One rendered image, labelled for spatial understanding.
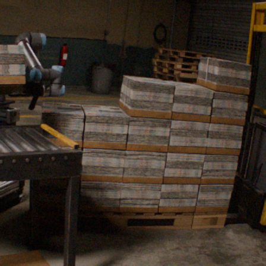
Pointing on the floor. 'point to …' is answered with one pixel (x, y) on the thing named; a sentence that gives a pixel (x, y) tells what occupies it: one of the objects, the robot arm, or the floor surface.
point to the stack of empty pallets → (176, 63)
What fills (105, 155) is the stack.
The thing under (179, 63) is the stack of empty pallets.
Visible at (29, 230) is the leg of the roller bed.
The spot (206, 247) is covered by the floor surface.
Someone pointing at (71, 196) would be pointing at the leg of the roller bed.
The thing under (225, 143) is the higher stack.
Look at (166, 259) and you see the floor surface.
